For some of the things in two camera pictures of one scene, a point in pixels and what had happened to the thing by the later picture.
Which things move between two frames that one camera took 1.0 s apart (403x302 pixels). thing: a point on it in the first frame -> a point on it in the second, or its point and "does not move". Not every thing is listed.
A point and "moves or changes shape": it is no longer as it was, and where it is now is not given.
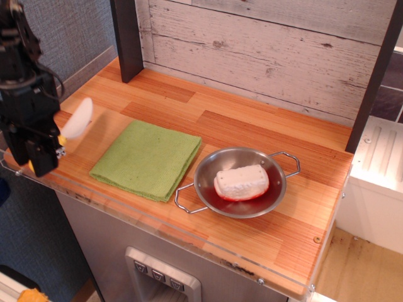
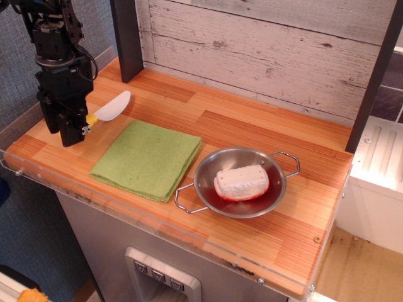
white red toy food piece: x=241 y=184 does not move
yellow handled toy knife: x=79 y=122 moves or changes shape
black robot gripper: x=31 y=106 -> x=65 y=90
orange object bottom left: x=33 y=295 does not move
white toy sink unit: x=371 y=207 does not move
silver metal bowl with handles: x=201 y=194 does not move
